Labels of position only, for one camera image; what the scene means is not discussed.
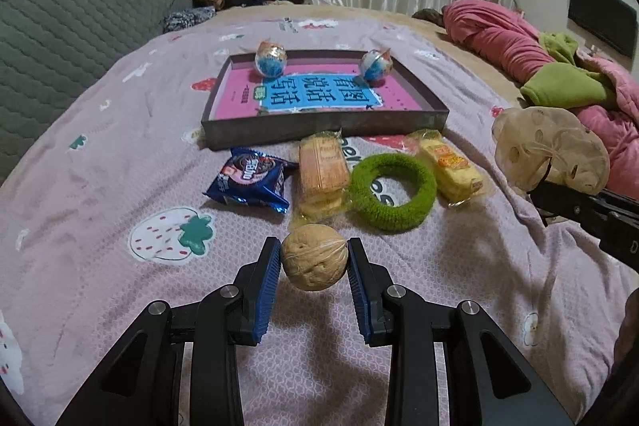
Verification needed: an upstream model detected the brown walnut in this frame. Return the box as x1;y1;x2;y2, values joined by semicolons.
280;224;349;291

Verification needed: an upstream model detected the beige spotted hair scrunchie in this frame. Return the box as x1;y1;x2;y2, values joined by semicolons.
492;107;610;194

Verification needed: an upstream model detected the surprise egg toy left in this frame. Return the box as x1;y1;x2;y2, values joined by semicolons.
254;40;287;79

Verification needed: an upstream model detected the green fuzzy hair scrunchie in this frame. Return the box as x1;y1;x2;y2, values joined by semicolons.
349;153;437;234

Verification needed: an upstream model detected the blue oreo cookie packet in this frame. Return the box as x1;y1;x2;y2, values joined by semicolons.
204;147;299;214

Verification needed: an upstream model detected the green fleece garment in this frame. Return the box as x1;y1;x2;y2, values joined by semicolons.
520;32;616;109

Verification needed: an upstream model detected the dark shallow box tray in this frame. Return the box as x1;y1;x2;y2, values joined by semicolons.
201;50;449;150

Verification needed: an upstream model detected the yellow wafer cake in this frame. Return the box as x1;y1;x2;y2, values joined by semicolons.
404;129;487;206

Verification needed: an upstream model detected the black television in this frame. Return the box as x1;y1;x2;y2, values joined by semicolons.
568;0;638;58

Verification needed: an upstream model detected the surprise egg toy right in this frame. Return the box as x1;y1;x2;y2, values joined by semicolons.
359;49;393;82

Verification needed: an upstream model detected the pink strawberry print blanket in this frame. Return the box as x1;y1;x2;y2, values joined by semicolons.
1;20;638;425

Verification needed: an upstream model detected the blue patterned cloth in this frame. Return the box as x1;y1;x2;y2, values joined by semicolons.
163;6;216;34

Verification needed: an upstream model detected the pink quilt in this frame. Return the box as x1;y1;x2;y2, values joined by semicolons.
442;0;638;199

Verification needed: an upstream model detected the orange-back wafer cake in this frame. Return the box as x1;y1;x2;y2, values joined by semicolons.
289;131;351;230

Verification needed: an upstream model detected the surprise egg toy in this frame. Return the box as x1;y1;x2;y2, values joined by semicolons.
359;49;393;82
254;40;287;79

